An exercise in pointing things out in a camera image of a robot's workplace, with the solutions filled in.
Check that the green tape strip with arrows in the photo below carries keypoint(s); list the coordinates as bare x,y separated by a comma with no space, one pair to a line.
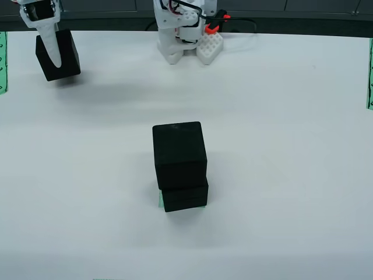
370,73
3,58

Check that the black cube with seam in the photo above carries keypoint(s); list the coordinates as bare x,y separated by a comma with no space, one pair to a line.
186,201

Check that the orange and black clamp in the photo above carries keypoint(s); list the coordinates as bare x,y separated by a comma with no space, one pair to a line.
215,21

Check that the green striped square patch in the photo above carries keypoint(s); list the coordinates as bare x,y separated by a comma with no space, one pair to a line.
160,201

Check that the dark grey cabinet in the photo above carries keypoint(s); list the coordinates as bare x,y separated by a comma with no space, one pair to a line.
87,6

